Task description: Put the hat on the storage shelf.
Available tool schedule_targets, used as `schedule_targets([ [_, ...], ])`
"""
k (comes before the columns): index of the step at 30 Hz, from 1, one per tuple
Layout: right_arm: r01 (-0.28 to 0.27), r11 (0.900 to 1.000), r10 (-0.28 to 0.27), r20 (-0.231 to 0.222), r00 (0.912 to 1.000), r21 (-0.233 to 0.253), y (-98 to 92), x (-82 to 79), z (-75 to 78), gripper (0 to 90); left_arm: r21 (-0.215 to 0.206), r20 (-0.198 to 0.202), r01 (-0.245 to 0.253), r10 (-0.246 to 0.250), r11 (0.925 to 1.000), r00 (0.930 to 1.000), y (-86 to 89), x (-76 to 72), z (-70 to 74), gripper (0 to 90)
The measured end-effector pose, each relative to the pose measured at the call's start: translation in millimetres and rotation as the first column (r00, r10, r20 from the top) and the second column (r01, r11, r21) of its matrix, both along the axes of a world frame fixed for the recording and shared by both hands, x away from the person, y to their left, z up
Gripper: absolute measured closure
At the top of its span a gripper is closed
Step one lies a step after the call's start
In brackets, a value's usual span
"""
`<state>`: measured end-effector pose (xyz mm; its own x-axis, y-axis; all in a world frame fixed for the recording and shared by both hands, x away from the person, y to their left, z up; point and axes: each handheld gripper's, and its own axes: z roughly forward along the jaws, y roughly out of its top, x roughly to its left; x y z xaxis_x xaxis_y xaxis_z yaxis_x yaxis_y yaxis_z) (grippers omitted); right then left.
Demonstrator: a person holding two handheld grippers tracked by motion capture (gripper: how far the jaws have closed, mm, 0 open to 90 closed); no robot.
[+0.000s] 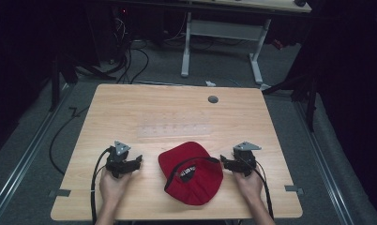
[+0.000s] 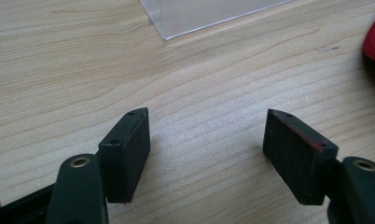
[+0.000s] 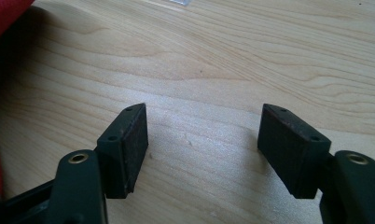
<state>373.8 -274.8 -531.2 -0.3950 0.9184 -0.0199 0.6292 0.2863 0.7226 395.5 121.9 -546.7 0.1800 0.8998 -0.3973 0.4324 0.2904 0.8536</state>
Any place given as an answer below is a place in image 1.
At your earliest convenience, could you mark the white metal desk frame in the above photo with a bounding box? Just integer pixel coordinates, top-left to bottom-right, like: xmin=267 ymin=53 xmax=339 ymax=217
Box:
xmin=180 ymin=0 xmax=312 ymax=86

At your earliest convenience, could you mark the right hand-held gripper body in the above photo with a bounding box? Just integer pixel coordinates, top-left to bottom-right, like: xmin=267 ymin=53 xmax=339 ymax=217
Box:
xmin=232 ymin=141 xmax=263 ymax=178

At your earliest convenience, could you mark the black floor cable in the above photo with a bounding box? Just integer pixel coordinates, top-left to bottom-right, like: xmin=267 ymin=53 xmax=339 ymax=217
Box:
xmin=48 ymin=106 xmax=91 ymax=176

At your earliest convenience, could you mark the grey floor rail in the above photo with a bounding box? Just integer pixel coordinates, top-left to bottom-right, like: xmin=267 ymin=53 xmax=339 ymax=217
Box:
xmin=0 ymin=83 xmax=76 ymax=219
xmin=294 ymin=100 xmax=355 ymax=225

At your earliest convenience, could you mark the clear tape patch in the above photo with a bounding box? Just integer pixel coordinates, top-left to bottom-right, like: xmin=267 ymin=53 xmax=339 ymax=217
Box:
xmin=137 ymin=122 xmax=213 ymax=139

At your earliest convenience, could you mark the bundle of black cables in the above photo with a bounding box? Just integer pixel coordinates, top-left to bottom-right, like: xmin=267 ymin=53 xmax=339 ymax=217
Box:
xmin=110 ymin=17 xmax=151 ymax=85

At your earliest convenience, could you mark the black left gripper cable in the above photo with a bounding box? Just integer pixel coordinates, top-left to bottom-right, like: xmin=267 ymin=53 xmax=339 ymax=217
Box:
xmin=89 ymin=146 xmax=113 ymax=225

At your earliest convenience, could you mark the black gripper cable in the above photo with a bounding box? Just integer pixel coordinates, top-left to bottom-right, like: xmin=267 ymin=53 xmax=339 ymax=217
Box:
xmin=251 ymin=157 xmax=275 ymax=220
xmin=89 ymin=146 xmax=113 ymax=225

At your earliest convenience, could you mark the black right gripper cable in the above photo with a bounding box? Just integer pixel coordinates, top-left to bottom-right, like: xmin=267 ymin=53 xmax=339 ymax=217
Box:
xmin=251 ymin=157 xmax=275 ymax=220

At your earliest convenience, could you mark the red baseball cap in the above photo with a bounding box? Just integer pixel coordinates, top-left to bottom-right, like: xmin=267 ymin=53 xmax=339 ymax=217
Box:
xmin=158 ymin=141 xmax=224 ymax=206

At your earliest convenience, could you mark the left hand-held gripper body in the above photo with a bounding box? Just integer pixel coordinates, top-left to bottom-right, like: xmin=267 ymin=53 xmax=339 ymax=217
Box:
xmin=105 ymin=140 xmax=135 ymax=179

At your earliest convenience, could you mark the person's left hand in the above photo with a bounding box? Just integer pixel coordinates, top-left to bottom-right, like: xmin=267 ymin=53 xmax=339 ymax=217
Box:
xmin=98 ymin=168 xmax=133 ymax=208

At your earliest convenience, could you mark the black metal stand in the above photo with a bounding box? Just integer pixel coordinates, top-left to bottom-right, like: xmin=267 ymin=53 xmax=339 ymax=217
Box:
xmin=49 ymin=54 xmax=80 ymax=113
xmin=261 ymin=69 xmax=320 ymax=133

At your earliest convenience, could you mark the person's right hand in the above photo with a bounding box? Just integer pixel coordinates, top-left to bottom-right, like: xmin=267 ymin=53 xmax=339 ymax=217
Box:
xmin=233 ymin=170 xmax=264 ymax=207

